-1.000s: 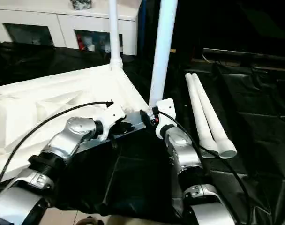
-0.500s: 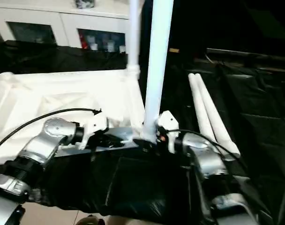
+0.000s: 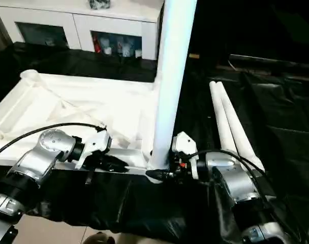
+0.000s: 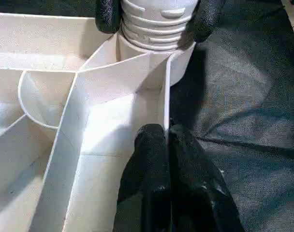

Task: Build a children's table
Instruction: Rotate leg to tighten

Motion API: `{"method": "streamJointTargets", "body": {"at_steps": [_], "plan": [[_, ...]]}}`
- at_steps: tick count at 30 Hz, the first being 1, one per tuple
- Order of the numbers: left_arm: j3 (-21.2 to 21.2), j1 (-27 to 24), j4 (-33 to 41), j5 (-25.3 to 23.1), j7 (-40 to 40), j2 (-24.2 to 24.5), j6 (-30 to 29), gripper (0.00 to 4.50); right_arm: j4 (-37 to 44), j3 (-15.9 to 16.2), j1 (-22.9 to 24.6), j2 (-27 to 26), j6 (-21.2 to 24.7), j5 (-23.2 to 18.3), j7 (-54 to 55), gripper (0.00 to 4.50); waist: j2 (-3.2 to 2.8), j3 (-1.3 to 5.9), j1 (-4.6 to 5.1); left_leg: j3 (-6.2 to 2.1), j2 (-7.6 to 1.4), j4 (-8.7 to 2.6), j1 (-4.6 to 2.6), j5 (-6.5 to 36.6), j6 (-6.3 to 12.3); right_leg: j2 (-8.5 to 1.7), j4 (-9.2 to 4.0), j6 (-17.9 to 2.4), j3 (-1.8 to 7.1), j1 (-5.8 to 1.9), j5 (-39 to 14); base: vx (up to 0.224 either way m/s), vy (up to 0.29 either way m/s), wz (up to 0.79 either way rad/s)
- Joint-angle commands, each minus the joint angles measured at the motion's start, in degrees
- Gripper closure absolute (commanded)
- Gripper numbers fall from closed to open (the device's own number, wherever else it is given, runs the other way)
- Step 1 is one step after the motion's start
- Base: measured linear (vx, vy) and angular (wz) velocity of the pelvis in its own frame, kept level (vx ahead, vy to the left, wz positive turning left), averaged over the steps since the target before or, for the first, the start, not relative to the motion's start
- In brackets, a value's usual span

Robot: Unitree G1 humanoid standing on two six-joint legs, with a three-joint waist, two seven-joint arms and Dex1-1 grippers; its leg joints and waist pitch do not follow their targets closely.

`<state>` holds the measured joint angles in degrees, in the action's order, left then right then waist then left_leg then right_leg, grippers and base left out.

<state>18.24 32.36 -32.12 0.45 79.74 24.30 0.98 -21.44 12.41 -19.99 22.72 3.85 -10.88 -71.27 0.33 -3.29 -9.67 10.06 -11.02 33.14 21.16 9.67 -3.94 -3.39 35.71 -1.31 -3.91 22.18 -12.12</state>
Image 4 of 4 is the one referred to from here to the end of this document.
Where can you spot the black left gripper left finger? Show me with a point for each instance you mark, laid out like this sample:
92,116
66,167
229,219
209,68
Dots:
149,174

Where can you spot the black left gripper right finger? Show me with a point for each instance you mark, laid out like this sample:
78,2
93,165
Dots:
197,183

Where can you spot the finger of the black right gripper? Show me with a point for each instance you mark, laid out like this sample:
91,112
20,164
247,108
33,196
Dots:
107,14
205,19

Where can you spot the white plastic table leg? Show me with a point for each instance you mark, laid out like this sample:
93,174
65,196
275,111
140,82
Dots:
156,21

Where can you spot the white plastic table top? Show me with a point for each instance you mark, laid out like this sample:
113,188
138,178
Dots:
40,96

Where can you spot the black glossy mat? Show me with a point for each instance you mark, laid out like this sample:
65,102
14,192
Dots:
246,108

